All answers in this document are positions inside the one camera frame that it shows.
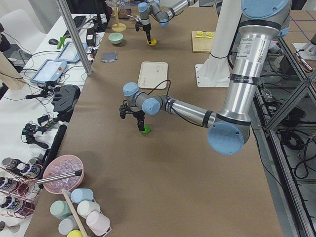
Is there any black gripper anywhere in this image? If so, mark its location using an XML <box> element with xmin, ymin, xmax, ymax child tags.
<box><xmin>132</xmin><ymin>110</ymin><xmax>145</xmax><ymax>131</ymax></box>
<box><xmin>143</xmin><ymin>24</ymin><xmax>151</xmax><ymax>44</ymax></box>

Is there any yellow lemon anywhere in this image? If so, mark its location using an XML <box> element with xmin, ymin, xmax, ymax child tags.
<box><xmin>147</xmin><ymin>39</ymin><xmax>157</xmax><ymax>46</ymax></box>

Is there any green lime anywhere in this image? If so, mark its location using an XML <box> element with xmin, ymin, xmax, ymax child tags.
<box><xmin>140</xmin><ymin>124</ymin><xmax>151</xmax><ymax>134</ymax></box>

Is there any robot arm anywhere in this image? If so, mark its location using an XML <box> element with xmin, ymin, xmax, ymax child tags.
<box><xmin>135</xmin><ymin>0</ymin><xmax>197</xmax><ymax>46</ymax></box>
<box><xmin>119</xmin><ymin>0</ymin><xmax>292</xmax><ymax>155</ymax></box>

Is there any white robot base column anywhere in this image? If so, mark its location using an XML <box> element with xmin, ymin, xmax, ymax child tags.
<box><xmin>196</xmin><ymin>0</ymin><xmax>241</xmax><ymax>87</ymax></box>

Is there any cream rabbit tray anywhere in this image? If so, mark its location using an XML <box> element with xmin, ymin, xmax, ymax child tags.
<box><xmin>137</xmin><ymin>61</ymin><xmax>168</xmax><ymax>89</ymax></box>

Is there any wooden mug tree stand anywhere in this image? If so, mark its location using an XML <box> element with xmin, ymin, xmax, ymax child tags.
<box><xmin>112</xmin><ymin>6</ymin><xmax>126</xmax><ymax>32</ymax></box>

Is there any mint green bowl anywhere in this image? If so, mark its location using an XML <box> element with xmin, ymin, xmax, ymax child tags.
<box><xmin>108</xmin><ymin>32</ymin><xmax>123</xmax><ymax>44</ymax></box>

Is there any grey folded cloth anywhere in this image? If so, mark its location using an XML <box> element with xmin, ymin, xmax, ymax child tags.
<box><xmin>101</xmin><ymin>51</ymin><xmax>118</xmax><ymax>62</ymax></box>

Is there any yellow plastic knife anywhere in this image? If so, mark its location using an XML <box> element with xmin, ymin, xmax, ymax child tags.
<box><xmin>195</xmin><ymin>36</ymin><xmax>214</xmax><ymax>39</ymax></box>

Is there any wooden cutting board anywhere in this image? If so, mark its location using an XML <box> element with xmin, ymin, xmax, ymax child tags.
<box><xmin>191</xmin><ymin>31</ymin><xmax>215</xmax><ymax>53</ymax></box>

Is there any black keyboard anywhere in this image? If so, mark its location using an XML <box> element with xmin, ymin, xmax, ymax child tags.
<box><xmin>73</xmin><ymin>15</ymin><xmax>87</xmax><ymax>33</ymax></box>

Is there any metal scoop in ice bowl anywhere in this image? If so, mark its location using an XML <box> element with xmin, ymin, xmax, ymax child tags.
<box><xmin>35</xmin><ymin>169</ymin><xmax>83</xmax><ymax>185</ymax></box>

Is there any blue teach pendant far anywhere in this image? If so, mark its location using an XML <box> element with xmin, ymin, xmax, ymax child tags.
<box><xmin>56</xmin><ymin>42</ymin><xmax>80</xmax><ymax>64</ymax></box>

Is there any blue teach pendant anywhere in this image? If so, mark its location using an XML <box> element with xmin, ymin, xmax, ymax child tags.
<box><xmin>56</xmin><ymin>42</ymin><xmax>80</xmax><ymax>64</ymax></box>
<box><xmin>30</xmin><ymin>59</ymin><xmax>68</xmax><ymax>84</ymax></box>

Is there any green clamp tool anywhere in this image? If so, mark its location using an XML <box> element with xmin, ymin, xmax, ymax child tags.
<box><xmin>57</xmin><ymin>36</ymin><xmax>67</xmax><ymax>49</ymax></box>

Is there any pink bowl of ice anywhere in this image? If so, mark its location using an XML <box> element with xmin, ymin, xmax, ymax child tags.
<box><xmin>43</xmin><ymin>155</ymin><xmax>84</xmax><ymax>194</ymax></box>

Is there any black flat bar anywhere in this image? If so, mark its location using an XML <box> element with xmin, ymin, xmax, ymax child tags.
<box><xmin>42</xmin><ymin>125</ymin><xmax>67</xmax><ymax>169</ymax></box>

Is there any black computer mouse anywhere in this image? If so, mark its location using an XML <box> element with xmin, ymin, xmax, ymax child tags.
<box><xmin>48</xmin><ymin>39</ymin><xmax>59</xmax><ymax>45</ymax></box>

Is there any blue plastic cup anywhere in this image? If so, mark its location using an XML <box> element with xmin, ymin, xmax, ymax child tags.
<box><xmin>71</xmin><ymin>188</ymin><xmax>94</xmax><ymax>204</ymax></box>

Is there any white plastic cup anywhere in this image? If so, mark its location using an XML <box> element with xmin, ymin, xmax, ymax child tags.
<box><xmin>77</xmin><ymin>200</ymin><xmax>101</xmax><ymax>219</ymax></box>

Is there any blue teach pendant near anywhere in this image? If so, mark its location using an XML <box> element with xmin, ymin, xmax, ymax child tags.
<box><xmin>30</xmin><ymin>59</ymin><xmax>68</xmax><ymax>84</ymax></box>

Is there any pink plastic cup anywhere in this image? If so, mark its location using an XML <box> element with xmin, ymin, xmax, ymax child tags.
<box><xmin>86</xmin><ymin>211</ymin><xmax>112</xmax><ymax>236</ymax></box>

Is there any green plastic cup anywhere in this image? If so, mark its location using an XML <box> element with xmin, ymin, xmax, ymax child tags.
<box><xmin>50</xmin><ymin>200</ymin><xmax>72</xmax><ymax>220</ymax></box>

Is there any grey plastic cup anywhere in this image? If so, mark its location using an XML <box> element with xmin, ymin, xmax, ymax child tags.
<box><xmin>58</xmin><ymin>215</ymin><xmax>79</xmax><ymax>235</ymax></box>

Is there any yellow plastic cup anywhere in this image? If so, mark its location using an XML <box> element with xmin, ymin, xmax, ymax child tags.
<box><xmin>67</xmin><ymin>230</ymin><xmax>83</xmax><ymax>237</ymax></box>

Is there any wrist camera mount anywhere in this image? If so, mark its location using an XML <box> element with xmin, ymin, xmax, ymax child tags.
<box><xmin>135</xmin><ymin>19</ymin><xmax>143</xmax><ymax>32</ymax></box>
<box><xmin>119</xmin><ymin>100</ymin><xmax>133</xmax><ymax>119</ymax></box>

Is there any aluminium frame post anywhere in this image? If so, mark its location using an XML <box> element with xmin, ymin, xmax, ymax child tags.
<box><xmin>56</xmin><ymin>0</ymin><xmax>92</xmax><ymax>76</ymax></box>

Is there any black plastic bracket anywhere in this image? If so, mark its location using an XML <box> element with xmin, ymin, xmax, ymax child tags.
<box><xmin>51</xmin><ymin>85</ymin><xmax>80</xmax><ymax>123</ymax></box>

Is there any copper wire bottle rack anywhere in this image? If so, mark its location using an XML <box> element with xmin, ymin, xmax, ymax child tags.
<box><xmin>0</xmin><ymin>157</ymin><xmax>41</xmax><ymax>219</ymax></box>

